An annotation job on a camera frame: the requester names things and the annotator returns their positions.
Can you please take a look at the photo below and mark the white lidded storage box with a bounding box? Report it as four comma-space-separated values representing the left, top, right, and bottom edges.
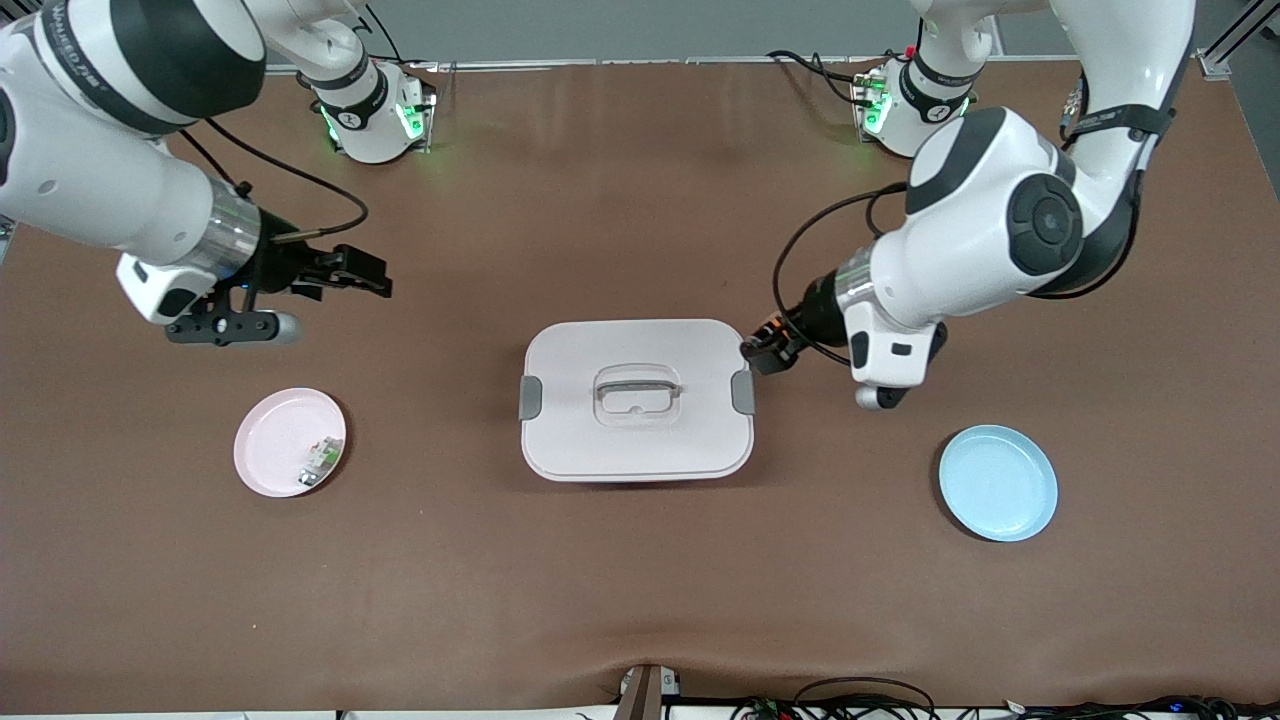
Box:
518, 318, 757, 484

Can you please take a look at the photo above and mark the pink round plate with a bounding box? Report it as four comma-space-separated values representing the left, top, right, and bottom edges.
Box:
233, 387, 348, 499

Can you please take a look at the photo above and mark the light blue round plate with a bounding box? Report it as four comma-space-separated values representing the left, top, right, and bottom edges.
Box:
938, 424, 1059, 544

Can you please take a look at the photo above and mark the brown table mat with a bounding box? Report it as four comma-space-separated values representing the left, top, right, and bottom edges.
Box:
0, 58, 1280, 713

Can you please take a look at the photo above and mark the grey box lid handle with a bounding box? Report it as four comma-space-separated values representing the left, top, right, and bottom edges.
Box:
594, 370, 681, 403

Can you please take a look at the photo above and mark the white switch with green button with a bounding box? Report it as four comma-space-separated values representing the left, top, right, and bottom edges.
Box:
297, 437, 344, 489

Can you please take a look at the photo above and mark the black right base cable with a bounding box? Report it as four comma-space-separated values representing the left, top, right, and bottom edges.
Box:
368, 8, 441, 73

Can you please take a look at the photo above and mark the black base cable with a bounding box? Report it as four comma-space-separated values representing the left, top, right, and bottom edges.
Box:
368, 8, 441, 73
766, 48, 863, 107

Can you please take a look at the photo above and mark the black left base cable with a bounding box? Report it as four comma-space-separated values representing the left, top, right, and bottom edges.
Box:
766, 48, 863, 107

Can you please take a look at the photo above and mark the black cable bundle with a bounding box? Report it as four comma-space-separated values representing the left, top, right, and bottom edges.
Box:
728, 676, 1280, 720

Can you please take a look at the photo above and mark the brown table edge bracket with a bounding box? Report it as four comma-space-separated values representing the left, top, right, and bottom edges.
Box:
615, 663, 683, 720

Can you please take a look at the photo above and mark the aluminium frame profile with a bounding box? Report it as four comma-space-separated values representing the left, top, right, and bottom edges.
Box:
1195, 0, 1280, 81

